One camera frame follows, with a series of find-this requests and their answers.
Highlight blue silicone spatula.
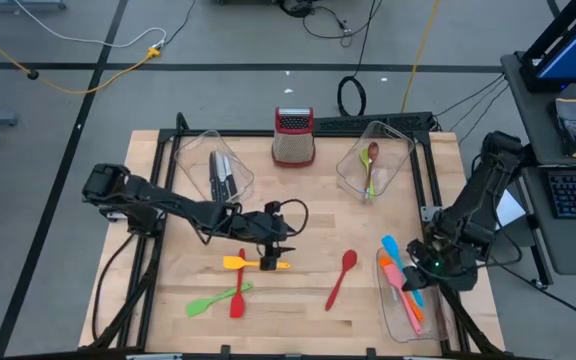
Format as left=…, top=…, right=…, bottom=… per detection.
left=380, top=234, right=425, bottom=309

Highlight black cable tangle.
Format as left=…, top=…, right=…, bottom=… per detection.
left=278, top=0, right=384, bottom=49

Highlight red steel box grater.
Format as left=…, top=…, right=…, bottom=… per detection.
left=271, top=105, right=318, bottom=169

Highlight clear plastic bin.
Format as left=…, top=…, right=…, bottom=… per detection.
left=173, top=128, right=256, bottom=205
left=335, top=120, right=417, bottom=204
left=373, top=242, right=454, bottom=344

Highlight thin yellow cable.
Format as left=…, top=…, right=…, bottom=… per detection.
left=400, top=0, right=442, bottom=114

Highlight black coiled cable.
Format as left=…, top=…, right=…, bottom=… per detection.
left=336, top=0, right=384, bottom=118

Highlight brown wooden spoon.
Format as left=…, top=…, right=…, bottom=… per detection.
left=365, top=141, right=380, bottom=199

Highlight pink silicone spatula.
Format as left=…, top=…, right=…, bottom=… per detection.
left=382, top=263, right=423, bottom=335

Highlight orange silicone spatula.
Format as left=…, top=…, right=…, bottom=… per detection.
left=378, top=255, right=425, bottom=324

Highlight long black floor cable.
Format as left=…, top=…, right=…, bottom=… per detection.
left=482, top=249, right=576, bottom=329

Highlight thick yellow extension cable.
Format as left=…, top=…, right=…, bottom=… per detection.
left=0, top=19, right=163, bottom=96

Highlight green silicone spatula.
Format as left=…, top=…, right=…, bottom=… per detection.
left=185, top=280, right=255, bottom=318

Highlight yellow silicone spatula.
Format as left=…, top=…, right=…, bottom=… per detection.
left=222, top=255, right=292, bottom=271

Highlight red silicone spoon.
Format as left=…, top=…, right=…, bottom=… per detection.
left=325, top=249, right=359, bottom=312

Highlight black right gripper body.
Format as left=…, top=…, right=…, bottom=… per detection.
left=406, top=233, right=481, bottom=293

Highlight black perforated panel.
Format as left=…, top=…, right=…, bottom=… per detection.
left=312, top=111, right=437, bottom=135

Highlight lime green spoon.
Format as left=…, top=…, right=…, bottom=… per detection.
left=359, top=146, right=375, bottom=201

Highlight grey black work gloves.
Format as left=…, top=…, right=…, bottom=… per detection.
left=549, top=97, right=576, bottom=160

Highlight white paper sheet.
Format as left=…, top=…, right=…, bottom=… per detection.
left=495, top=189, right=527, bottom=229

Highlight red silicone spatula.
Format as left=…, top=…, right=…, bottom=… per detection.
left=229, top=248, right=247, bottom=319

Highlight black aluminium table frame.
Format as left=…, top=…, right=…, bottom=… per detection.
left=80, top=111, right=508, bottom=360

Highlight grey desk cart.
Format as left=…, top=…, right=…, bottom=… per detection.
left=500, top=51, right=576, bottom=276

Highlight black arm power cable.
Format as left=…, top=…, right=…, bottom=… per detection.
left=91, top=232, right=137, bottom=342

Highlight short wide-blade knife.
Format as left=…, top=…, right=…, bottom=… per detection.
left=223, top=153, right=240, bottom=197

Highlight white floor cable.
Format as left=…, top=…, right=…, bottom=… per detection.
left=15, top=0, right=169, bottom=50

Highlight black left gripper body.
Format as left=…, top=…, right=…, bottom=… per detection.
left=239, top=199, right=293, bottom=272

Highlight slim black knife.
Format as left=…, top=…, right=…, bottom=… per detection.
left=208, top=149, right=219, bottom=201

